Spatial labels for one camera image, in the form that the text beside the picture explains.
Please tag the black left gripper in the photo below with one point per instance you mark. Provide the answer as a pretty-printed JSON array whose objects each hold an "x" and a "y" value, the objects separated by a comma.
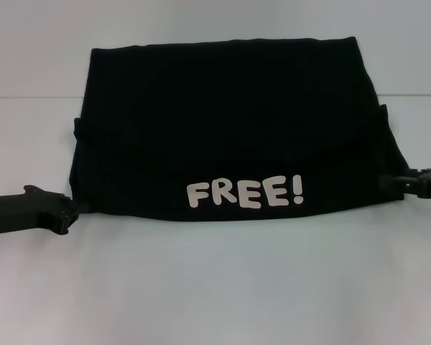
[{"x": 21, "y": 212}]

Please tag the black shirt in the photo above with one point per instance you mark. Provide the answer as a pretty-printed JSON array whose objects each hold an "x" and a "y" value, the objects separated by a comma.
[{"x": 237, "y": 125}]

